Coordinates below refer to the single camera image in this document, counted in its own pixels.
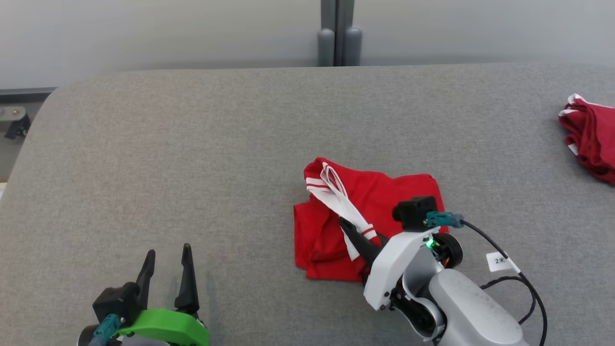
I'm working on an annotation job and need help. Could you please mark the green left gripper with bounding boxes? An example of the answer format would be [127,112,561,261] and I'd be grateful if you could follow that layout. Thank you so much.
[118,243,210,346]

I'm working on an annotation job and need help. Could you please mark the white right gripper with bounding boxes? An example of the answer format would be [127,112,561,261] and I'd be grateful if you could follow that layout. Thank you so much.
[339,216,464,311]

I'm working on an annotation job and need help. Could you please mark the red white number jersey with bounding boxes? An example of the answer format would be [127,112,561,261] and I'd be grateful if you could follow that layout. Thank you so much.
[293,157,450,283]

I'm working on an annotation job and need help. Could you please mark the red shorts with white stripe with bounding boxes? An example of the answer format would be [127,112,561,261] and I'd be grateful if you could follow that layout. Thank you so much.
[558,93,615,186]

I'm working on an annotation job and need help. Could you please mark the grey fabric sofa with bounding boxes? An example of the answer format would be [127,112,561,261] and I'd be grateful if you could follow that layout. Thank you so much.
[0,62,615,346]

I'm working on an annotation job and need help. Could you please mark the black clamp piece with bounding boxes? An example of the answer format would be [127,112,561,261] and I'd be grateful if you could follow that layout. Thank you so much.
[4,114,31,140]

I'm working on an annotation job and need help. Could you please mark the teal left camera connector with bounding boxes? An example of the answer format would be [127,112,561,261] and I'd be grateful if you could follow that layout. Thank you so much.
[90,314,121,346]

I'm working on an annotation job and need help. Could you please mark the teal camera connector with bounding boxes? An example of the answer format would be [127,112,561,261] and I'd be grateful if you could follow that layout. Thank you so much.
[425,211,465,229]
[90,314,121,346]

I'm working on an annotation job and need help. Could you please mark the teal right camera connector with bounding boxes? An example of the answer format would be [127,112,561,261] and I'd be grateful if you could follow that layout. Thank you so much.
[425,211,465,229]

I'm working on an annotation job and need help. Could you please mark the white cable label tag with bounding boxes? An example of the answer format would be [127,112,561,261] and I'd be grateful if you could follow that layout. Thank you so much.
[486,252,521,274]

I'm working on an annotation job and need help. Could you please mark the black right camera cable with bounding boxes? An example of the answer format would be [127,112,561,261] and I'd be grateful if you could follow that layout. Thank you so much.
[460,219,549,346]

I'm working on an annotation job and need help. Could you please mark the grey metal partition post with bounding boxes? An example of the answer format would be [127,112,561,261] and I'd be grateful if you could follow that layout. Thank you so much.
[317,0,363,67]

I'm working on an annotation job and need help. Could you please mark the grey metal bracket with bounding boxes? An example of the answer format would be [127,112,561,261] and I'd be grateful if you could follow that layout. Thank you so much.
[0,106,27,122]

